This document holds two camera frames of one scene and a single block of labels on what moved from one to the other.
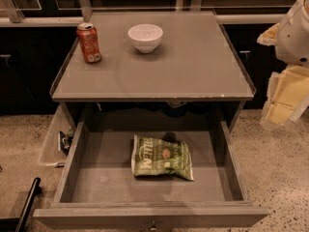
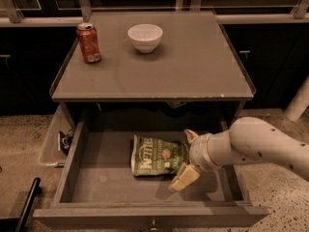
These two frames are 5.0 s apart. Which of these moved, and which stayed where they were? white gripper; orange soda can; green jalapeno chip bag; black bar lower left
Moved: white gripper
Stayed: orange soda can; green jalapeno chip bag; black bar lower left
